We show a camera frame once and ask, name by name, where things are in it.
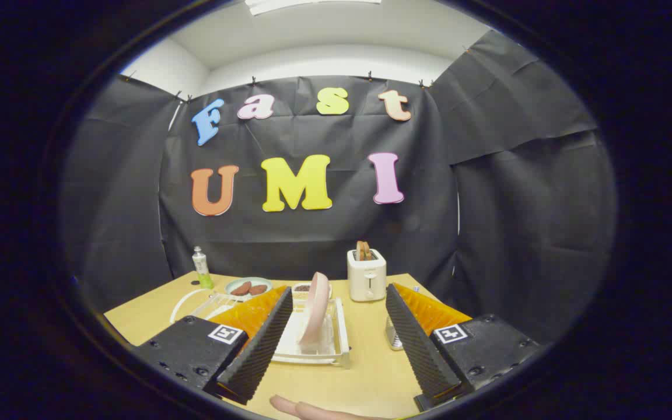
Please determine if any small white divided dish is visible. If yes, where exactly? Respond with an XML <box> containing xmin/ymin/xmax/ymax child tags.
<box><xmin>291</xmin><ymin>282</ymin><xmax>333</xmax><ymax>301</ymax></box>

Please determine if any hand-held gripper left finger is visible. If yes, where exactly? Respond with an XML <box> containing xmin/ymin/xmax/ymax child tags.
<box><xmin>135</xmin><ymin>285</ymin><xmax>294</xmax><ymax>406</ymax></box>

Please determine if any pink plate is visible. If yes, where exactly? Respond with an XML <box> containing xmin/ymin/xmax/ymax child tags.
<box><xmin>298</xmin><ymin>272</ymin><xmax>331</xmax><ymax>346</ymax></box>

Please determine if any white dish rack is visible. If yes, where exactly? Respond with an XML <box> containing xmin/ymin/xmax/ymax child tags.
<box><xmin>170</xmin><ymin>289</ymin><xmax>351</xmax><ymax>369</ymax></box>

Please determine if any black backdrop cloth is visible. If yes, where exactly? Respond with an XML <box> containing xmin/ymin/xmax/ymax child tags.
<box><xmin>59</xmin><ymin>29</ymin><xmax>617</xmax><ymax>345</ymax></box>

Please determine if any light green plate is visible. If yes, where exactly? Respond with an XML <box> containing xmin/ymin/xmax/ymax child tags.
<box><xmin>225</xmin><ymin>276</ymin><xmax>273</xmax><ymax>299</ymax></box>

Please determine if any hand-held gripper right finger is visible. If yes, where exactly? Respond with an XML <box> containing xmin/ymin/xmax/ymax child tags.
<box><xmin>385</xmin><ymin>282</ymin><xmax>541</xmax><ymax>412</ymax></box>

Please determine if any white toaster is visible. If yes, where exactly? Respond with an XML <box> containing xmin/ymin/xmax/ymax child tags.
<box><xmin>346</xmin><ymin>248</ymin><xmax>387</xmax><ymax>303</ymax></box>

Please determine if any ceiling light panel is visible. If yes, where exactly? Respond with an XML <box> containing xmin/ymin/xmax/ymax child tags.
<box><xmin>245</xmin><ymin>0</ymin><xmax>382</xmax><ymax>16</ymax></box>

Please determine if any white and green bottle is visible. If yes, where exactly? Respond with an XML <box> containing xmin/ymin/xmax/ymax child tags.
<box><xmin>192</xmin><ymin>246</ymin><xmax>215</xmax><ymax>290</ymax></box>

